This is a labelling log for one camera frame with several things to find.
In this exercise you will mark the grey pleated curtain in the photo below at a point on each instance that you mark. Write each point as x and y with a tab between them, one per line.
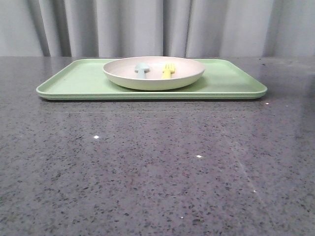
177	28

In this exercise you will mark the light blue plastic spoon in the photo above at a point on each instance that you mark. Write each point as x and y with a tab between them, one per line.
141	69

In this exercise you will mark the yellow plastic fork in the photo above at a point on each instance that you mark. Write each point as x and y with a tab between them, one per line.
168	70

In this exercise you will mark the cream round plate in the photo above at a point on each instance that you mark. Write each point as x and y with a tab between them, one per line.
122	73

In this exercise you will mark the light green plastic tray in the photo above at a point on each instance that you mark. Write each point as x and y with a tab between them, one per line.
84	79

